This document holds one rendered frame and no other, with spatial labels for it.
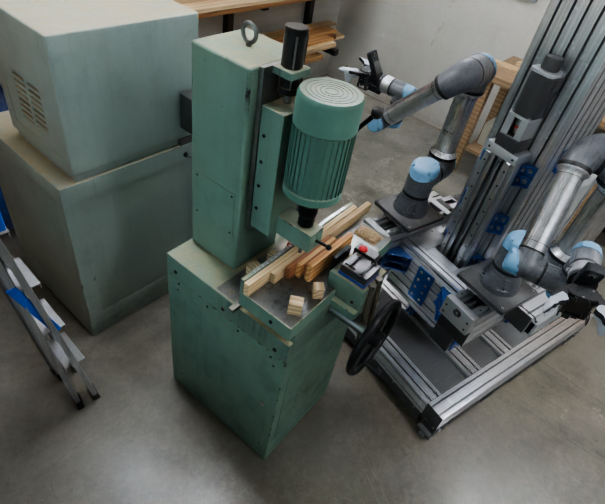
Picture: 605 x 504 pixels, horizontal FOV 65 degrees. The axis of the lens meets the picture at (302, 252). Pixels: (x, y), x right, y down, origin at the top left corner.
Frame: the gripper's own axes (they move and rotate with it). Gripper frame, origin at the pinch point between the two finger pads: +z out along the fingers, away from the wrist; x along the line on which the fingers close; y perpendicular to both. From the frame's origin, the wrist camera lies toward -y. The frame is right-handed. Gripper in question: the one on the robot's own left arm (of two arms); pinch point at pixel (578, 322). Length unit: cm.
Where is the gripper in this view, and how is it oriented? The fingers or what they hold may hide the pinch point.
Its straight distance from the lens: 127.8
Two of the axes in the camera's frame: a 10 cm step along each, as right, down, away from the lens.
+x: -8.7, -3.3, 3.7
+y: -0.3, 7.8, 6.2
